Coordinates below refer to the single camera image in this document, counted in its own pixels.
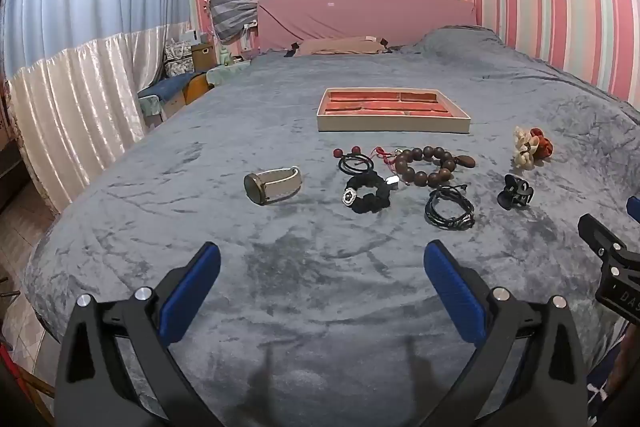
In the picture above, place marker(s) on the grey plush blanket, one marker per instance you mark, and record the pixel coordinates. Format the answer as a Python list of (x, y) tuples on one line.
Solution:
[(300, 257)]

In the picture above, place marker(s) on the cream flower scrunchie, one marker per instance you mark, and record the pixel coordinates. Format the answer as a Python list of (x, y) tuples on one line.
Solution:
[(522, 139)]

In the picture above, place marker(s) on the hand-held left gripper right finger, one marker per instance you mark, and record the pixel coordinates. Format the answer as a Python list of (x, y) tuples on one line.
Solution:
[(455, 294)]

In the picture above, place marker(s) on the brown pillow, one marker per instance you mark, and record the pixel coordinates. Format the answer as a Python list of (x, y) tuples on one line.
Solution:
[(340, 45)]

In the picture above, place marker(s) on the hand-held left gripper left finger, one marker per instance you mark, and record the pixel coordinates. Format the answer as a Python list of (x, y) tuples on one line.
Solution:
[(192, 292)]

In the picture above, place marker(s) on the white jewelry tray red lining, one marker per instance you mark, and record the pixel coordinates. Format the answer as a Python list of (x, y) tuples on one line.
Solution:
[(390, 124)]

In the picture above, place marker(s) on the floral fabric box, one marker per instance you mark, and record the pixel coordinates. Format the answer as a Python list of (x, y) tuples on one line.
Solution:
[(177, 59)]

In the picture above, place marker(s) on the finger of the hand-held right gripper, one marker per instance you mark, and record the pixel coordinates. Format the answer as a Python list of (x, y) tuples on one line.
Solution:
[(634, 209), (597, 234)]

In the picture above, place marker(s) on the black scrunchie with silver tag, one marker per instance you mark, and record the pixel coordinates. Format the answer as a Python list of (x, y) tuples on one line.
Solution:
[(372, 203)]

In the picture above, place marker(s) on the person's dark patterned clothing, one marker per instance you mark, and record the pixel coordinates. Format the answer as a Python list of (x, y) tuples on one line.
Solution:
[(610, 399)]

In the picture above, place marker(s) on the blue cushion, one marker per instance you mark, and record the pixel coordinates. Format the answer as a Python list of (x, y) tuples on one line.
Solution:
[(165, 89)]

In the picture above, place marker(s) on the white device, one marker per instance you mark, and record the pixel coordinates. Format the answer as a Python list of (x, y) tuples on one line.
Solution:
[(191, 37)]

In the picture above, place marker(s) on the green bottle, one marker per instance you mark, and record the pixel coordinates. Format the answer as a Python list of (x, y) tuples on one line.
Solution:
[(225, 56)]

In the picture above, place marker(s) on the blue and white curtain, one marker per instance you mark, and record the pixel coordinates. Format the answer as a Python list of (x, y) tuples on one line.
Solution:
[(75, 82)]

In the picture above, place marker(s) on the person's right forearm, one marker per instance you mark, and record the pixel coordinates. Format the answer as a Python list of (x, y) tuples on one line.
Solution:
[(629, 352)]

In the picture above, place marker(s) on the cardboard box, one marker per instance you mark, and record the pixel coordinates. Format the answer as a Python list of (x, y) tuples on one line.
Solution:
[(201, 57)]

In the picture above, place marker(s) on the black hair claw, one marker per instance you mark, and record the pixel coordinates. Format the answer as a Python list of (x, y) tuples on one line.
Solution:
[(512, 195)]

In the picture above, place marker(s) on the red scrunchie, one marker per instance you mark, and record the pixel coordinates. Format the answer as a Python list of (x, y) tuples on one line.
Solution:
[(543, 148)]

